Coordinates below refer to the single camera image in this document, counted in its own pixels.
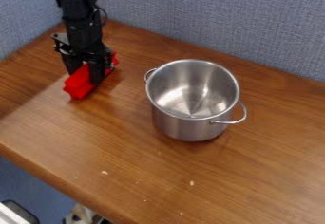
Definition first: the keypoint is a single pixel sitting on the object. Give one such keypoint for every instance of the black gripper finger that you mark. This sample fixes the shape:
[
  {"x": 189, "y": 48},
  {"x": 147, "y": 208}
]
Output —
[
  {"x": 72, "y": 62},
  {"x": 96, "y": 71}
]

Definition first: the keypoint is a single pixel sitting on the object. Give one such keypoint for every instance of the stainless steel pot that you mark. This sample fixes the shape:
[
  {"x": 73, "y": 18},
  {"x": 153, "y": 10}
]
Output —
[{"x": 194, "y": 96}]

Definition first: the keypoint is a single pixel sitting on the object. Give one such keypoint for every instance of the red rectangular block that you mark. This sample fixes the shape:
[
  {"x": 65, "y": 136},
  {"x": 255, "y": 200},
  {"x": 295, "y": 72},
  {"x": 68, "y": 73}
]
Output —
[{"x": 77, "y": 85}]

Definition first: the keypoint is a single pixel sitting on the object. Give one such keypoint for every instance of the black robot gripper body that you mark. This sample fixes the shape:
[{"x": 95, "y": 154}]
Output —
[{"x": 80, "y": 42}]

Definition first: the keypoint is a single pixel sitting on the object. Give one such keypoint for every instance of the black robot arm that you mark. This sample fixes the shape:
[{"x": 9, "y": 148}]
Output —
[{"x": 84, "y": 4}]

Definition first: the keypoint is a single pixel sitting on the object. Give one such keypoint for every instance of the black and grey corner object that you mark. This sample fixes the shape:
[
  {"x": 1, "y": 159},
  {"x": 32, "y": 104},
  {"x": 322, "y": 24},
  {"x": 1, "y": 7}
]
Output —
[{"x": 13, "y": 214}]

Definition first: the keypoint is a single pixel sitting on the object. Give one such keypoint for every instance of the white object below table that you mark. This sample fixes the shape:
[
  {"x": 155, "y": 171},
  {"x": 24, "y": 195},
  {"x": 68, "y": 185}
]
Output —
[{"x": 81, "y": 215}]

